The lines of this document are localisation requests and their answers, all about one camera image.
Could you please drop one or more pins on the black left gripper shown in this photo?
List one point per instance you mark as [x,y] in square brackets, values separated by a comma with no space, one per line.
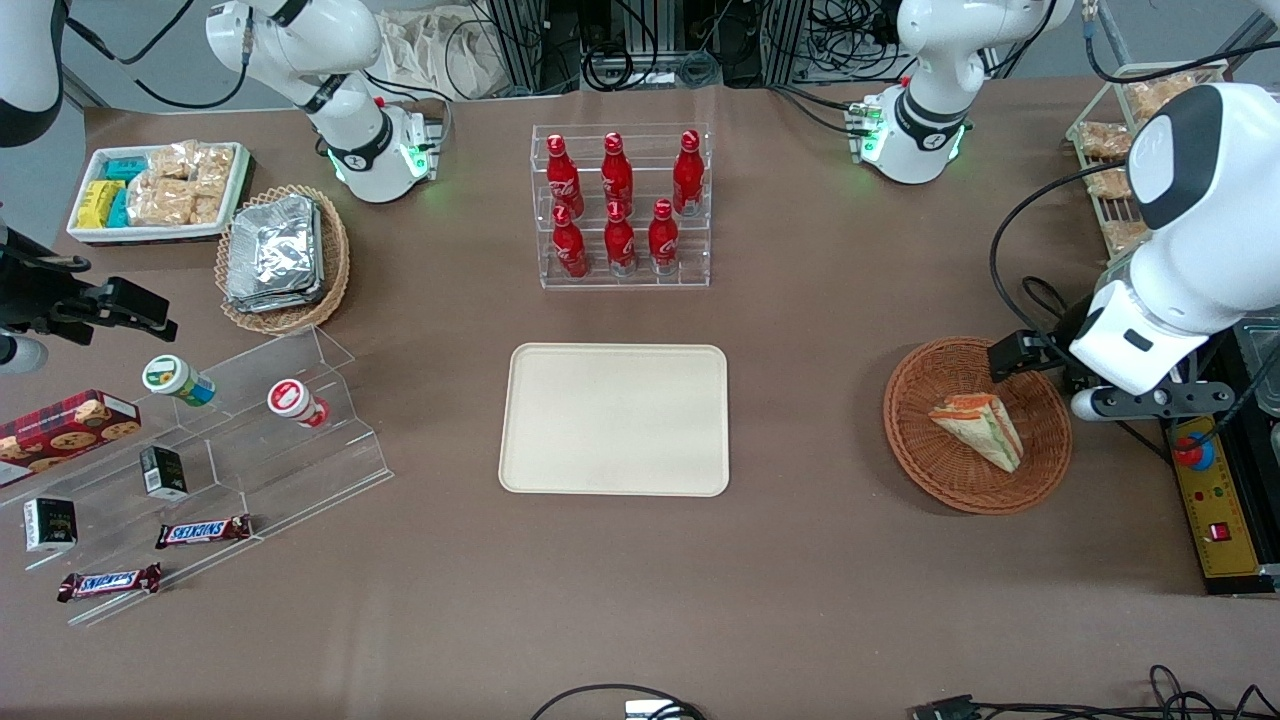
[1052,348]

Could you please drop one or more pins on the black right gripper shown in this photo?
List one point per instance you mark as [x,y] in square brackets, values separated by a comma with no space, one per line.
[42,296]

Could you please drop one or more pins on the triangular sandwich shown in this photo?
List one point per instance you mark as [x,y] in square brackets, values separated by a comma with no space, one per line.
[985,430]

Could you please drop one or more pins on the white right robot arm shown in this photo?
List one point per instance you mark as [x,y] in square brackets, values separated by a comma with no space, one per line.
[340,100]

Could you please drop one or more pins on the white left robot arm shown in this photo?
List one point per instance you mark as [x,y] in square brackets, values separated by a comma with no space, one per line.
[1220,220]

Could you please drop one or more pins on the white rectangular snack tray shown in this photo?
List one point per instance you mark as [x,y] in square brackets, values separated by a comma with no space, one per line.
[90,232]

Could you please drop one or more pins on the brown wicker basket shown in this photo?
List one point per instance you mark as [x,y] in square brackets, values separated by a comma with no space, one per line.
[960,470]

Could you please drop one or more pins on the light wicker basket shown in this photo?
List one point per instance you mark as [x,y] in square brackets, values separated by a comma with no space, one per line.
[335,260]

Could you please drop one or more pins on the beige plastic tray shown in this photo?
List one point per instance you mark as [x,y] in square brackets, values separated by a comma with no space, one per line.
[614,420]

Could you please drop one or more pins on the green lid yogurt cup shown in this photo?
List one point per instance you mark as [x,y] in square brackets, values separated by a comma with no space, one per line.
[172,377]

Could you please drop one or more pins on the teal snack packet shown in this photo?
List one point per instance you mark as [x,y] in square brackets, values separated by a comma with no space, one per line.
[119,208]
[125,168]

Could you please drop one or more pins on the clear bag of rice crackers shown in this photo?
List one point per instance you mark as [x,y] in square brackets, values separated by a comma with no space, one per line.
[215,170]
[206,210]
[173,160]
[160,202]

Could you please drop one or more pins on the yellow snack packet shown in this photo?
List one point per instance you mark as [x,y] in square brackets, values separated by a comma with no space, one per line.
[96,205]

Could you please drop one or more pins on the red tartan cookie box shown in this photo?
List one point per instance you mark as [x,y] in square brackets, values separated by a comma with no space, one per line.
[60,432]

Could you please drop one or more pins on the stack of silver foil packs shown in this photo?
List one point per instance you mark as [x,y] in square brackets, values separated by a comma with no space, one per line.
[272,252]

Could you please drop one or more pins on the clear bag of fried snacks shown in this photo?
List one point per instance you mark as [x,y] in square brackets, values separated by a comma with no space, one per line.
[1155,95]
[1122,237]
[1104,140]
[1108,183]

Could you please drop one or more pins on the small black box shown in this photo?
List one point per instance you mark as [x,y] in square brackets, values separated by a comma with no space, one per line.
[50,524]
[163,472]

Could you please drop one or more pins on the red lid yogurt cup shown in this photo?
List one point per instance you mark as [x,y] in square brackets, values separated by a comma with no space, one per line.
[293,400]

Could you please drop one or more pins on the red emergency stop button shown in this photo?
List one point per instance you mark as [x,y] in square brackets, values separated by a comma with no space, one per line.
[1190,450]

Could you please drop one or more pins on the brown snickers bar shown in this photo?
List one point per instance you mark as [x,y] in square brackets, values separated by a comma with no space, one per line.
[108,582]
[203,531]

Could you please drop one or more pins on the clear acrylic tiered stand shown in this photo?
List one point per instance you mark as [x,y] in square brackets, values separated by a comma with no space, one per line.
[300,480]

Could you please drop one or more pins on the clear plastic container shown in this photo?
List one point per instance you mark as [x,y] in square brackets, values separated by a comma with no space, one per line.
[1265,370]

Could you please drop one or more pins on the black control box yellow panel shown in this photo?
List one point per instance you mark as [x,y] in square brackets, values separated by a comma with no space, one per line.
[1215,520]

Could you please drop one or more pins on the clear acrylic bottle rack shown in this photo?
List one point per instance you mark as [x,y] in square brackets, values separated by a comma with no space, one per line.
[690,255]

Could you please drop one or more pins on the red cola bottle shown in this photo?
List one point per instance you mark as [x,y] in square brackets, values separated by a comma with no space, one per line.
[620,242]
[617,172]
[688,172]
[663,240]
[570,245]
[563,175]

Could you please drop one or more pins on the beige cloth bag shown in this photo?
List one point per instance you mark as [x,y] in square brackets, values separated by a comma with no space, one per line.
[435,50]

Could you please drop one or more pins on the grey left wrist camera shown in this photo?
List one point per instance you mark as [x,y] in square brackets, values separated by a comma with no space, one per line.
[1150,402]

